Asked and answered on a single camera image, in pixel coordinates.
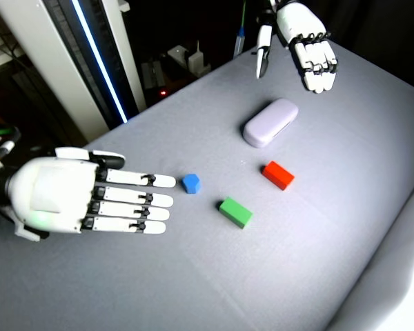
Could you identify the red rectangular block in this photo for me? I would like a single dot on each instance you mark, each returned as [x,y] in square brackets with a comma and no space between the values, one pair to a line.
[277,174]

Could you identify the white square plug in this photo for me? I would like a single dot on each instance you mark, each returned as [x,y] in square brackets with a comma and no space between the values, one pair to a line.
[177,54]

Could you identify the grey table cloth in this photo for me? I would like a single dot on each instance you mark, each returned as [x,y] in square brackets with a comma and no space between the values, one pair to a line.
[227,276]

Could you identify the white power adapter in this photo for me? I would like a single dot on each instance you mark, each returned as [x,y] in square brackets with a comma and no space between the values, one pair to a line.
[197,62]

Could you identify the green rectangular block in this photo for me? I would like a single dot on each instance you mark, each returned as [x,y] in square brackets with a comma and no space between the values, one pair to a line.
[234,210]

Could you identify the blue hexagonal block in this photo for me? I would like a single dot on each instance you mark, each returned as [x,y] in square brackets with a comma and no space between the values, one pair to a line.
[191,182]

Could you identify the white column with blue light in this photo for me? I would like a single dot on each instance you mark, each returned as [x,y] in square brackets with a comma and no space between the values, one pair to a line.
[55,62]

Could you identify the lilac glasses case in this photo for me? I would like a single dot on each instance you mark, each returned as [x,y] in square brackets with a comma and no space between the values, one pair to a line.
[270,122]

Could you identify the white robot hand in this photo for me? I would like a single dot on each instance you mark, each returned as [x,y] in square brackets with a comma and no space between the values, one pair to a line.
[296,20]
[55,193]

